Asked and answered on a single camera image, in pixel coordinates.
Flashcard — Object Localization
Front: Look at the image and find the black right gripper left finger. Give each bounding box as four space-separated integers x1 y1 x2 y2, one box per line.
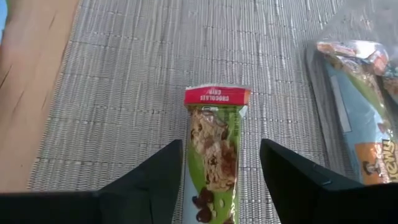
98 139 183 224

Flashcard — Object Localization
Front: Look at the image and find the grey woven placemat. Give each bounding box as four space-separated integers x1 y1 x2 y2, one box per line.
27 0 363 224

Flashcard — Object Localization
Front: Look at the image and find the orange-labelled granola bar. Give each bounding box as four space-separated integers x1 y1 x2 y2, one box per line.
323 58 398 185
316 39 390 77

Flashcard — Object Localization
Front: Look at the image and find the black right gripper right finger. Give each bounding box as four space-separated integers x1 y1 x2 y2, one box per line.
260 139 363 224

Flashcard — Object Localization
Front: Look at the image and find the clear plastic bin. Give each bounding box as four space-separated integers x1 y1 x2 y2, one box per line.
304 0 398 187

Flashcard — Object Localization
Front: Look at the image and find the red-ended granola bar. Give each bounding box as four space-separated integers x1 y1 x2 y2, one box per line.
182 83 252 224

